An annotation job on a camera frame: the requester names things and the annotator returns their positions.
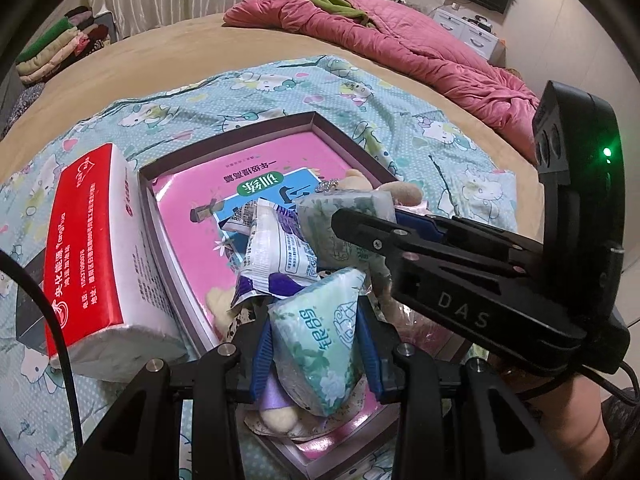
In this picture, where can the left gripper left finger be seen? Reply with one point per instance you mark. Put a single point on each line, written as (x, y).
(254, 340)

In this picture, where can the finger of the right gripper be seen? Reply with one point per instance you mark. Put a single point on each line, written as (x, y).
(384, 237)
(424, 226)

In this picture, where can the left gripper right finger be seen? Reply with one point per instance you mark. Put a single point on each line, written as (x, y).
(382, 353)

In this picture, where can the pink sponge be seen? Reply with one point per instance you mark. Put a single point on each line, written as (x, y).
(416, 329)

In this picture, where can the green tissue pack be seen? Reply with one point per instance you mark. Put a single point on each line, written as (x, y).
(314, 348)
(329, 222)

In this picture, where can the white purple packet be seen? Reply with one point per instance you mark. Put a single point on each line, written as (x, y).
(277, 261)

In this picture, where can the plush bear pink bow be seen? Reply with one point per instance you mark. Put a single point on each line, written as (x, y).
(403, 193)

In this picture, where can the person's right hand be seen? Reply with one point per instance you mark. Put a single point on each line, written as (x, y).
(571, 416)

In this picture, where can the hello kitty blue cloth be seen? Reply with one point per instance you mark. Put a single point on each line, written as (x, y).
(413, 139)

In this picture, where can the dark shallow tray box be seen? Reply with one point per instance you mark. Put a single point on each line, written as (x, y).
(361, 447)

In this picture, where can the red white tissue pack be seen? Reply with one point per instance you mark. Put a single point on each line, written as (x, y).
(99, 273)

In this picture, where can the pink blue book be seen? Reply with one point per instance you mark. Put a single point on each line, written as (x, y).
(186, 194)

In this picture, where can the pink quilt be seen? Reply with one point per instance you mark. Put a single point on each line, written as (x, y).
(408, 41)

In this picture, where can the white drawer cabinet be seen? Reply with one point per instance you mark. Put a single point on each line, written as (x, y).
(484, 43)

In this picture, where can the dark blue box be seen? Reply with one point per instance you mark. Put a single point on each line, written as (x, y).
(30, 325)

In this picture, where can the stack of folded clothes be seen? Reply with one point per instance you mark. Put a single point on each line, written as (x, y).
(73, 37)

